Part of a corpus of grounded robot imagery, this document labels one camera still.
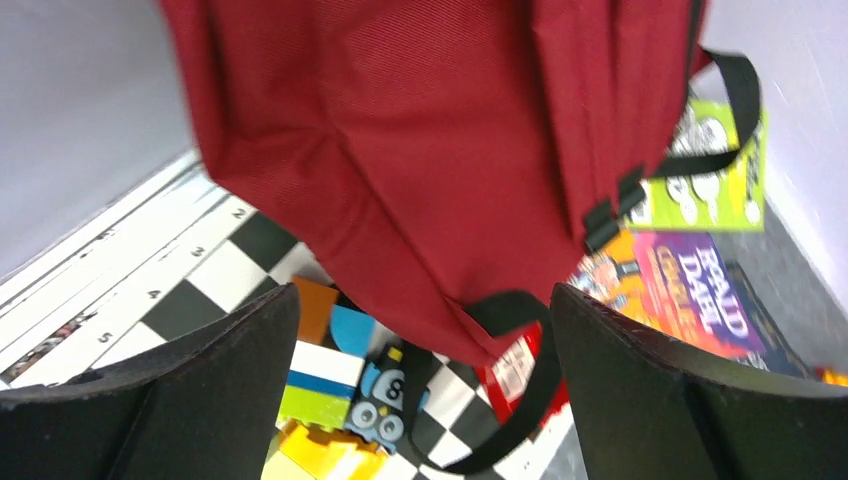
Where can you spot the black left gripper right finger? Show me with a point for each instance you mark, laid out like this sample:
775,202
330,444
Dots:
649,406

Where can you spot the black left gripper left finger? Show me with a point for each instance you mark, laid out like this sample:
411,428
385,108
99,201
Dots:
202,406

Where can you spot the orange purple Roald Dahl book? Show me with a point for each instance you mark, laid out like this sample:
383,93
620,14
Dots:
675,283

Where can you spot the green paperback book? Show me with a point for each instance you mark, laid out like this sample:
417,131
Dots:
732,199

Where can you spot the red student backpack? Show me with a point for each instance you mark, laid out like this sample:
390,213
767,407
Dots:
449,162

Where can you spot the colourful toy block train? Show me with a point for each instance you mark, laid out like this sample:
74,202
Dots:
340,415

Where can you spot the dark blue Nineteen Eighty-Four book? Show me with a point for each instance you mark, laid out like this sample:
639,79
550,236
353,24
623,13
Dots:
777,355

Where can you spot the black and white chessboard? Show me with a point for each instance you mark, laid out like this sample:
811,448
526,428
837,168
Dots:
180,258

